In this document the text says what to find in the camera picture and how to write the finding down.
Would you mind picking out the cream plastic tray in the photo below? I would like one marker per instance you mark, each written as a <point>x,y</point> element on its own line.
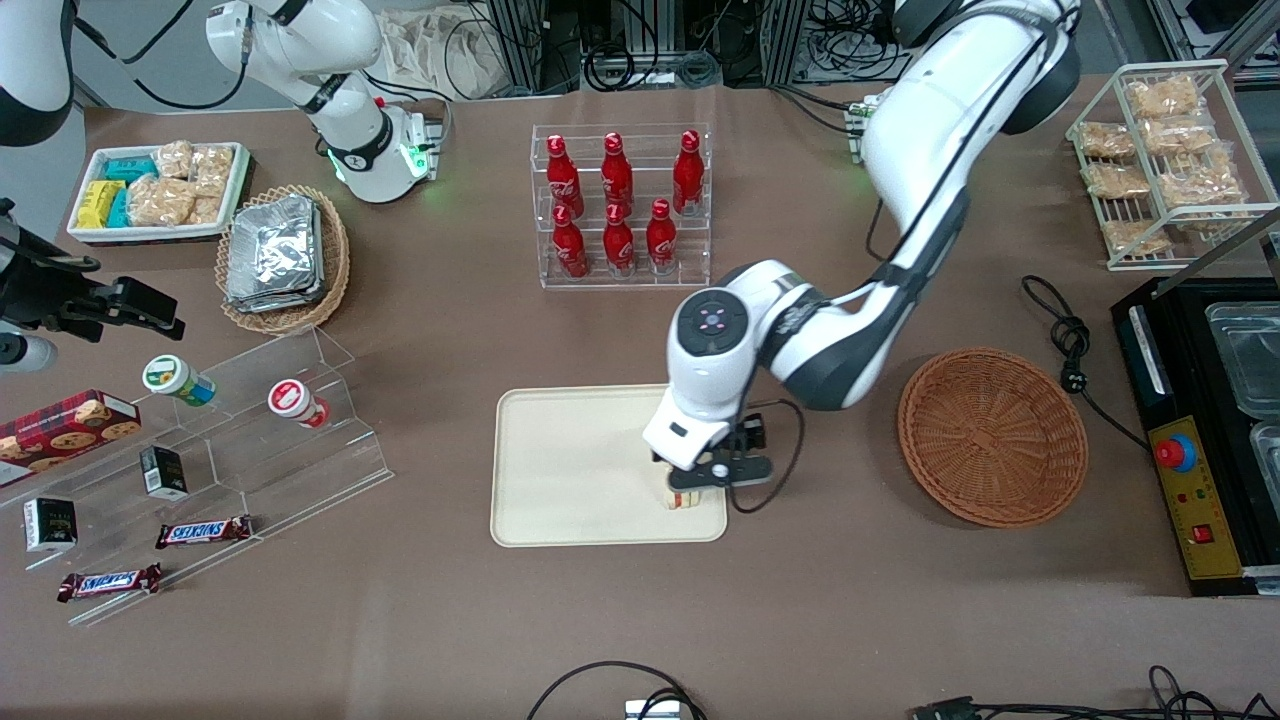
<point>570,460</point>

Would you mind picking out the red lid cup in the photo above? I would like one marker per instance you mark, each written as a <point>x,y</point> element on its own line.
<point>290,399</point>

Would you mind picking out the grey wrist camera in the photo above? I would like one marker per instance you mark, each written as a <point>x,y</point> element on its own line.
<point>740,472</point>
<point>25,354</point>

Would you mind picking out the light oval wicker basket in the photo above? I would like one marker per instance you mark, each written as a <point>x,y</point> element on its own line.
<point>335,260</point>

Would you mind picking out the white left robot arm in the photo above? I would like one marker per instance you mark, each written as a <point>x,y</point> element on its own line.
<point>930,130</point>

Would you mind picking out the clear acrylic stepped shelf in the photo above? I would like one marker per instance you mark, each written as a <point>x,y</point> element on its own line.
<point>280,470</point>

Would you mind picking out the red emergency stop button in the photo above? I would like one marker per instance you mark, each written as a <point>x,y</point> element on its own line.
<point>1175,453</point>

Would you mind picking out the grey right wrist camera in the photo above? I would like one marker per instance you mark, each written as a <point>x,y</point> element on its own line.
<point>25,354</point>

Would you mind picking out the red cookie box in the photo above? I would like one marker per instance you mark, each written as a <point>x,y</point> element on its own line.
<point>60,430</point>

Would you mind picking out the round brown wicker basket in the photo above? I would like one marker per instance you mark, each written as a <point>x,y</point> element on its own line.
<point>990,440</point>

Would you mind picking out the clear bag of crackers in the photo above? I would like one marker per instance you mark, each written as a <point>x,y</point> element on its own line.
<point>212,168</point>
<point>206,209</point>
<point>160,202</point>
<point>173,160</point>

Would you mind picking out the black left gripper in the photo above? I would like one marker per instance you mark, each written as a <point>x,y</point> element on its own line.
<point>751,434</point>

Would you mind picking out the bag of fried snacks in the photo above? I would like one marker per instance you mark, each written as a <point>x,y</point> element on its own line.
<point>1165,95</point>
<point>1135,236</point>
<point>1195,185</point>
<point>1118,180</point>
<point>1108,140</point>
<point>1180,135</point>

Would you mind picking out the small grey device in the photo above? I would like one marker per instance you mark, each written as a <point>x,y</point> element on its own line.
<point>652,711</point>

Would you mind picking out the green lid cup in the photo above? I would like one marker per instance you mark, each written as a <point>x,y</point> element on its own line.
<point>170,376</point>

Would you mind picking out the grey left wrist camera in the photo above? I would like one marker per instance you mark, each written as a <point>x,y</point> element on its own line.
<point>740,472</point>

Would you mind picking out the clear acrylic bottle rack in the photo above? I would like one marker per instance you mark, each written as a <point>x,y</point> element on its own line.
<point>620,282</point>

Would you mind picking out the black machine with yellow panel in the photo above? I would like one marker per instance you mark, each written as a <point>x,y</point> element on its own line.
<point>1200,520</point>

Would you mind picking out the yellow snack pack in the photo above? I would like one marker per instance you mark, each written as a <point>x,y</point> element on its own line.
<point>98,203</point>

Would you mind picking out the aluminium frame post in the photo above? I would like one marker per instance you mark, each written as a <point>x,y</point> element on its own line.
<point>520,40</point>

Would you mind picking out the clear plastic container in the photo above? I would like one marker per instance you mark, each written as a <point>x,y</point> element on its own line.
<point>1250,360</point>
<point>1268,470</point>

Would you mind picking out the teal snack pack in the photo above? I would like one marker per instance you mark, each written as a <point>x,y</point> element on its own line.
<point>120,210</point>
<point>130,168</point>

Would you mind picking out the Snickers bar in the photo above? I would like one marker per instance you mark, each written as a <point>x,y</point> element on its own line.
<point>108,583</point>
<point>203,532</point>

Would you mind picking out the beige cloth bag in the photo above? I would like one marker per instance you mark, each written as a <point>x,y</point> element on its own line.
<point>440,55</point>

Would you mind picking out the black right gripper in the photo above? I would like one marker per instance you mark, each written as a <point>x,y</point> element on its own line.
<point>45,293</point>

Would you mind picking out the white rectangular snack tray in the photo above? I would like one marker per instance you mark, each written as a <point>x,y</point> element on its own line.
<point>150,234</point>

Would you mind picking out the silver foil container stack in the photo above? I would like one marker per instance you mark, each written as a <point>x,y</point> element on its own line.
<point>275,255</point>

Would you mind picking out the small black box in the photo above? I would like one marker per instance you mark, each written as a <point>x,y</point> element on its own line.
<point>50,524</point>
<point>163,473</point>

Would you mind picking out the red cola bottle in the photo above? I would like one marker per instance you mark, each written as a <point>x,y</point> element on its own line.
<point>617,172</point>
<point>570,248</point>
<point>688,172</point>
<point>660,240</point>
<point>618,245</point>
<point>562,175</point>

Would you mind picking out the triangular sandwich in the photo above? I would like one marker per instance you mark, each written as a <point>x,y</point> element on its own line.
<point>680,498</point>

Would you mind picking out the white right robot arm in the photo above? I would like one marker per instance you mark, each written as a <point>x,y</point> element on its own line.
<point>330,40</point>

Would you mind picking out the grey metal bar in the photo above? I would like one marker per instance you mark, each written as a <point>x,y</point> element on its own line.
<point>1220,250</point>

